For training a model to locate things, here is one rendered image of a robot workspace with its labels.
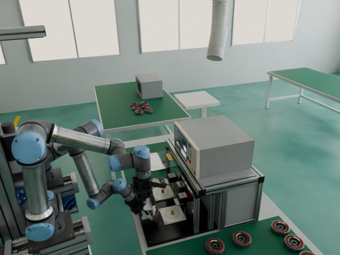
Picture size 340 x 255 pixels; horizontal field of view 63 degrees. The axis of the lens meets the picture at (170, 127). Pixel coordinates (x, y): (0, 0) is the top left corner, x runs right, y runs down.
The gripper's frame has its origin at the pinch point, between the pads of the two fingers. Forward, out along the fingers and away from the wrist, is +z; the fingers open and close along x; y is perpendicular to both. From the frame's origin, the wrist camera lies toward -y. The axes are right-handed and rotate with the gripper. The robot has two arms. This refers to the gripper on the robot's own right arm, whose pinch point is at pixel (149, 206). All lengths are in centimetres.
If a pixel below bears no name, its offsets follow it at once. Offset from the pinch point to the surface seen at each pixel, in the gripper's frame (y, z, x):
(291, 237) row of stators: -81, 37, 26
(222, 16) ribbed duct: -130, -78, -128
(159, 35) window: -211, -17, -476
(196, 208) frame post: -31.1, 17.9, -4.4
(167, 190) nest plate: -32, 37, -50
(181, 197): -31.0, 23.1, -23.4
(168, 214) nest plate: -22, 37, -27
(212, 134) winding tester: -55, -17, -27
